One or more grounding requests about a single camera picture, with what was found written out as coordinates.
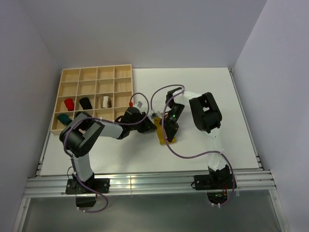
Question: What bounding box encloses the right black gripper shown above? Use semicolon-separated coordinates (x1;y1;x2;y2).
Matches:
160;103;185;142

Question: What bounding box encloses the red rolled sock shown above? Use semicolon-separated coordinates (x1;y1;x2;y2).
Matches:
64;98;74;111

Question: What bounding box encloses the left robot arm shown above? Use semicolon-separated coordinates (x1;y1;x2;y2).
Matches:
59;106;157;193

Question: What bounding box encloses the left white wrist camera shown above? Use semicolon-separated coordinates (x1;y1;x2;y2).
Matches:
129;101;143;109

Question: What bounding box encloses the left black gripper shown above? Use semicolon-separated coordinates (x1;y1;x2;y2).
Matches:
129;112;156;133

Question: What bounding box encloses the teal rolled sock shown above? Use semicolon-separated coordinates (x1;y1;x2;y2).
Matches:
57;114;72;126

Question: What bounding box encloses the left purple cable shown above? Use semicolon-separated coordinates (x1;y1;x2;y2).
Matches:
63;92;153;214

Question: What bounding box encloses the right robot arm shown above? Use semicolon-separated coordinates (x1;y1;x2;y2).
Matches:
161;87;234;189

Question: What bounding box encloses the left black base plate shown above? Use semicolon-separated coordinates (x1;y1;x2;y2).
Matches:
65;178;110;195

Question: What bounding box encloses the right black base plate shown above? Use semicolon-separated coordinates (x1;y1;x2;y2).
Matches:
191;174;237;190

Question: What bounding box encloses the wooden compartment tray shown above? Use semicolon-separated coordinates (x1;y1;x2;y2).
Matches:
51;64;133;135

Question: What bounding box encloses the yellow cartoon sock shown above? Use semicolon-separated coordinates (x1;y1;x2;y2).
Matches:
154;117;166;145

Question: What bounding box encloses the aluminium front rail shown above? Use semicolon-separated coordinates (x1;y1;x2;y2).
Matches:
23;170;276;198

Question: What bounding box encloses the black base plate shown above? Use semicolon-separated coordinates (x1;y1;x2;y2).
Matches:
191;174;237;190
65;178;110;195

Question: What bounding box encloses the black rolled sock upper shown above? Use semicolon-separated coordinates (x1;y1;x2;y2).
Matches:
79;97;93;110

